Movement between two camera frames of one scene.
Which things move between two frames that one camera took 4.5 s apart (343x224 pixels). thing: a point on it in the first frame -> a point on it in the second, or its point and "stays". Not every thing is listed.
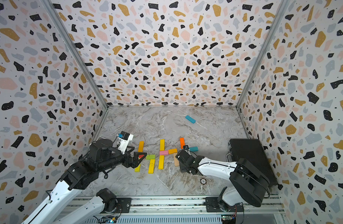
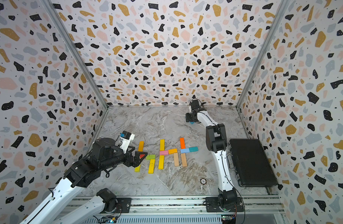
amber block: [172, 151] stays
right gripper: [181, 169] -> [187, 117]
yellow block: [138, 169] stays
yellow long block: [161, 163] stays
